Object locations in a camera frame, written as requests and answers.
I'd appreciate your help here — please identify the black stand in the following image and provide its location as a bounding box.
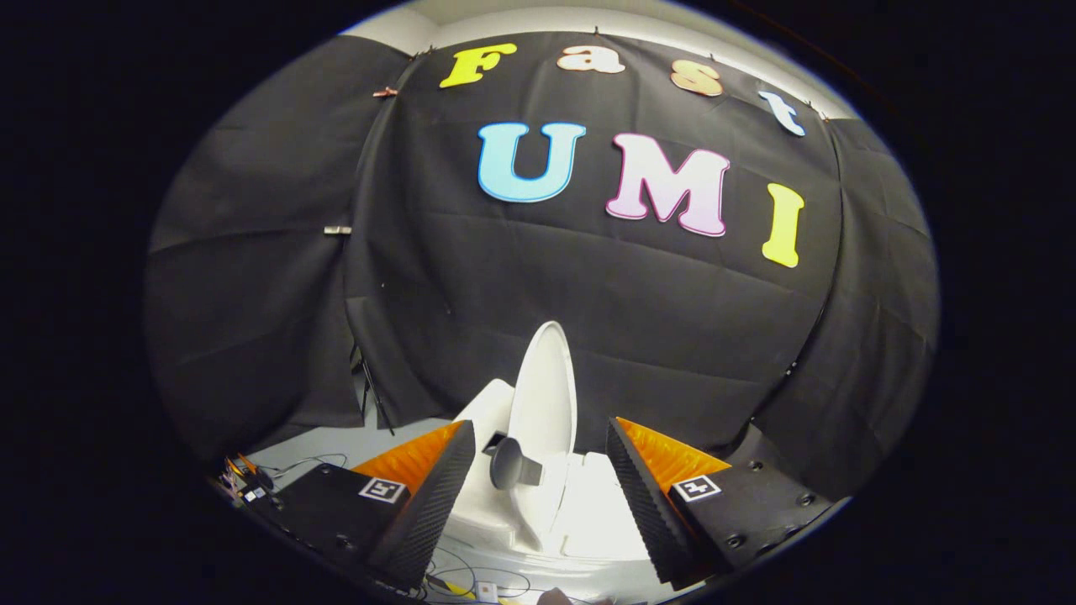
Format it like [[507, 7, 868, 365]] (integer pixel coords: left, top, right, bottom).
[[349, 332, 396, 438]]

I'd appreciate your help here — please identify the black backdrop cloth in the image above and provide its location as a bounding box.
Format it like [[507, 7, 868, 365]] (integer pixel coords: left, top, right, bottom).
[[143, 29, 940, 505]]

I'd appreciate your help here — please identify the white ceramic toilet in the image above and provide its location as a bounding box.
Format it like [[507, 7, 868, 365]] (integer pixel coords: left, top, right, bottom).
[[444, 378, 657, 562]]

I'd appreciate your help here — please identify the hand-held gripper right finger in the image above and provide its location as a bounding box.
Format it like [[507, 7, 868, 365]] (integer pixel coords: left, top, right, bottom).
[[605, 418, 833, 589]]

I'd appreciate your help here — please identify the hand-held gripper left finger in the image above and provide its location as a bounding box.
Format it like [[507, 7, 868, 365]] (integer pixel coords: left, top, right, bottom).
[[269, 420, 477, 592]]

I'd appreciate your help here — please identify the grey lid handle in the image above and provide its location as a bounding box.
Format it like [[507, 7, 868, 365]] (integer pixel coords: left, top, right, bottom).
[[489, 437, 545, 492]]

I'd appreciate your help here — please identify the orange black device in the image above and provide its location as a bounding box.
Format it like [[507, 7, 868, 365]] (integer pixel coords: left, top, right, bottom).
[[220, 454, 278, 505]]

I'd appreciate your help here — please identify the white toilet seat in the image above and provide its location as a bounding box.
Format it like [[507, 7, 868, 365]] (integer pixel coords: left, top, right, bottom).
[[551, 452, 652, 560]]

